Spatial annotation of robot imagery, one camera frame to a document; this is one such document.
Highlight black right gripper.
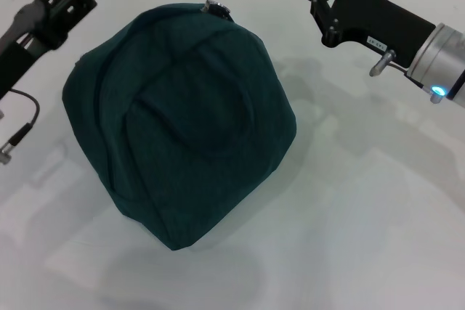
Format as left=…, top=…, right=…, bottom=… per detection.
left=297, top=0, right=437, bottom=70

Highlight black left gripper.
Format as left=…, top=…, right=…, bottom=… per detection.
left=0, top=0, right=113, bottom=100

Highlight dark teal insulated lunch bag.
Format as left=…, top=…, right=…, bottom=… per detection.
left=61, top=0, right=298, bottom=252

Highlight right gripper cable with plug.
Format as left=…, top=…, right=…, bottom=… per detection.
left=368, top=49, right=446, bottom=105

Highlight gripper cable with plug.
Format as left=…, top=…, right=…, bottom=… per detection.
left=0, top=88, right=41, bottom=166
left=368, top=49, right=446, bottom=105

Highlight left gripper cable with plug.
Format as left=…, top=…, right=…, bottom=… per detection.
left=0, top=88, right=41, bottom=166

